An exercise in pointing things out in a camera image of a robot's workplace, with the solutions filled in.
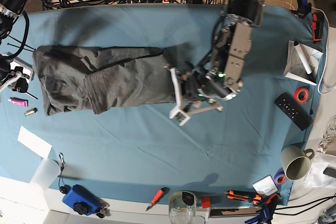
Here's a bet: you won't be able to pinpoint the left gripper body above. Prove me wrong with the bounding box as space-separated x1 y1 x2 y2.
165 65 223 126

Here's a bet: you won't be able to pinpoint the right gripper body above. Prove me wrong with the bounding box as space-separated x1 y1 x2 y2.
1 58 23 92

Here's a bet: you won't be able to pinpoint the dark grey T-shirt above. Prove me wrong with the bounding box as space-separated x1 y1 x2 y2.
33 46 175 116

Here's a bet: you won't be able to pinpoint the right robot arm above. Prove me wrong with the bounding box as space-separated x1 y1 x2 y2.
1 0 30 93

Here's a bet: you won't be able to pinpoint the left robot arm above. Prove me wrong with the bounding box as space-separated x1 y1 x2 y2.
168 0 265 126

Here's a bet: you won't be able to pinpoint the metal allen key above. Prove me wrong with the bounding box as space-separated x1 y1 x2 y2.
25 92 38 100

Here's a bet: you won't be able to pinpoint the white plastic case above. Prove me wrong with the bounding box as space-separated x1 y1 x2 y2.
7 57 34 84

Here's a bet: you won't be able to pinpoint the pink tube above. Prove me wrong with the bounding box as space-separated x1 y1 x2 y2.
7 98 28 108

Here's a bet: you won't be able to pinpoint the black zip ties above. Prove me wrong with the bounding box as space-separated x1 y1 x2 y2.
7 36 35 52

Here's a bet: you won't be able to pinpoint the white paper card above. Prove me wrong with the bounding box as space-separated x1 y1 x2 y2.
17 126 52 159

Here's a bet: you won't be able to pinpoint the blue table cloth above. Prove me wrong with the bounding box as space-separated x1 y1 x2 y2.
1 4 312 203

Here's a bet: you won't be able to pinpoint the translucent plastic cup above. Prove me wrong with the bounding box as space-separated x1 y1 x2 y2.
29 158 60 195

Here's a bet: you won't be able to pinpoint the red screwdriver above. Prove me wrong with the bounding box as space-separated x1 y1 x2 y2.
145 187 168 211

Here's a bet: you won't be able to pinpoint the small red cube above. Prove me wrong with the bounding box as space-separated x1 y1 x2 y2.
201 196 211 209

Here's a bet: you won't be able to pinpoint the black remote control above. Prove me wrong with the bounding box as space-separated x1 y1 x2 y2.
275 92 310 131

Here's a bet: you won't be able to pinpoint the glass jar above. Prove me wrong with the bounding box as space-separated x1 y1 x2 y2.
169 191 197 224

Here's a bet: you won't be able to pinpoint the red tape roll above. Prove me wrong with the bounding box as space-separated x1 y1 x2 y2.
294 87 309 104

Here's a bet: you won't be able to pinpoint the orange black utility knife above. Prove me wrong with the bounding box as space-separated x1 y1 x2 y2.
225 190 262 205

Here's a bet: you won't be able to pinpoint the white small box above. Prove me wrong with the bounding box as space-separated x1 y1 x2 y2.
253 175 278 196

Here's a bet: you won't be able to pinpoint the purple tape roll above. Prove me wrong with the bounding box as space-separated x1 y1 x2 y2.
274 171 287 185

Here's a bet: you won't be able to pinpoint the white marker pen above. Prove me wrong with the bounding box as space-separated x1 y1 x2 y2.
293 41 316 82

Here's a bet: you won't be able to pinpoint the grey-green mug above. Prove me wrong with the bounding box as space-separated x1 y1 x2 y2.
281 145 315 181

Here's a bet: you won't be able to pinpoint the blue box with knob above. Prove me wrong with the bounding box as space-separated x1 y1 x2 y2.
62 185 100 216

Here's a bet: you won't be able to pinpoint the blue clamp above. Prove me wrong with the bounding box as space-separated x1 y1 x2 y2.
244 193 280 224

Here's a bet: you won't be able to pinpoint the orange black clamp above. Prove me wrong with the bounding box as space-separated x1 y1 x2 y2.
311 12 324 43

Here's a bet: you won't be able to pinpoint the black lanyard with clip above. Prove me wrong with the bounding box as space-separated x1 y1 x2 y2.
57 152 68 195

